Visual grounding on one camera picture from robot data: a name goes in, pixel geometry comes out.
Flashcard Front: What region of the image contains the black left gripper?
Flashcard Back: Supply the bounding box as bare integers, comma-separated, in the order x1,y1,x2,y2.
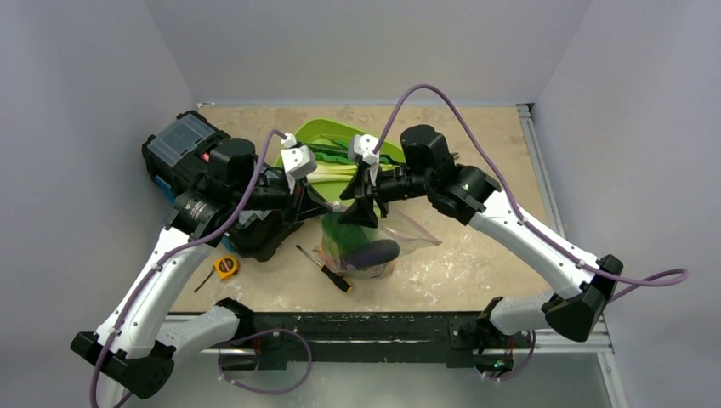
233,171,332,227

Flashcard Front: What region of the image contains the clear zip top bag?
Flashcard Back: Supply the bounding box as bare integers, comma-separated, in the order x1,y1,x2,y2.
316,204,441,280

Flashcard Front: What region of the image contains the purple eggplant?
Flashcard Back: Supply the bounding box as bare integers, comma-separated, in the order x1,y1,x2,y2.
342,239,400,269

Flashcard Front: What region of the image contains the green bok choy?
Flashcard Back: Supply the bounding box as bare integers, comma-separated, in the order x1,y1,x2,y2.
320,212,378,264

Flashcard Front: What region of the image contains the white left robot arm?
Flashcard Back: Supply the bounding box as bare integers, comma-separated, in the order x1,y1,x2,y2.
71,133,329,407

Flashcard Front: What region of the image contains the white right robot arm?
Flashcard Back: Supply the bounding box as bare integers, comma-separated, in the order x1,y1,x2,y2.
339,125,623,346

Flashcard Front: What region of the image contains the green plastic tray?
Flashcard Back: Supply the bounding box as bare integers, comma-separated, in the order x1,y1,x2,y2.
273,118,406,207

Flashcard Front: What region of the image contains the white napa cabbage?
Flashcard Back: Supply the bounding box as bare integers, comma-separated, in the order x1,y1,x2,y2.
307,162,357,184

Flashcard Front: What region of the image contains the dark green cucumber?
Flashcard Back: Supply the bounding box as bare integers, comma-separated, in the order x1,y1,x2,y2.
307,144,348,158

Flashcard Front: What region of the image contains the green chili pepper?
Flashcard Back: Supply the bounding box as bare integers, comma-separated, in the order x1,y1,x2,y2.
322,134,349,149

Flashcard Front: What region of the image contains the black yellow screwdriver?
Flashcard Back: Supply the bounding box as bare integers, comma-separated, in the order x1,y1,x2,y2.
296,245,354,293

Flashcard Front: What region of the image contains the yellow tape measure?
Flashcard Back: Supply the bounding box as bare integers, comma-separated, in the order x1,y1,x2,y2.
193,256,240,293

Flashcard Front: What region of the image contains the black toolbox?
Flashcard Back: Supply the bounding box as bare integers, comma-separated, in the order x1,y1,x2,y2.
141,110,300,262

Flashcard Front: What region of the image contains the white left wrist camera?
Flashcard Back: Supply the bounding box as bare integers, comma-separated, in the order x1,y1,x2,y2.
281,133,318,193

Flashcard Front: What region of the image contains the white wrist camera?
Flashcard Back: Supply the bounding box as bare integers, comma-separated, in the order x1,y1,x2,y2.
281,133,318,193
347,133,380,165

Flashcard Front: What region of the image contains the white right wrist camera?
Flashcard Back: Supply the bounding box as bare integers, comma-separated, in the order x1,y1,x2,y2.
347,133,380,165

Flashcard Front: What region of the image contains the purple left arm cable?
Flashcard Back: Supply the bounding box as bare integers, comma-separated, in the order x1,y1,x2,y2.
88,129,313,408

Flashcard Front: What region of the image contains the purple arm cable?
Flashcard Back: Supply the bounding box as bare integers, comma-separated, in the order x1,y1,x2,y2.
372,84,690,303
88,129,313,408

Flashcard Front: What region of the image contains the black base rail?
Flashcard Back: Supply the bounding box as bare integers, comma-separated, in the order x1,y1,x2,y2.
210,311,531,371

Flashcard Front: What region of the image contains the aluminium frame rail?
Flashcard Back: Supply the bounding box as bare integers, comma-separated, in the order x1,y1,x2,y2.
535,329,612,354

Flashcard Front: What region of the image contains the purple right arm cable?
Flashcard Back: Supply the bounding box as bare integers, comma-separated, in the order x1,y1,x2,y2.
372,84,690,303

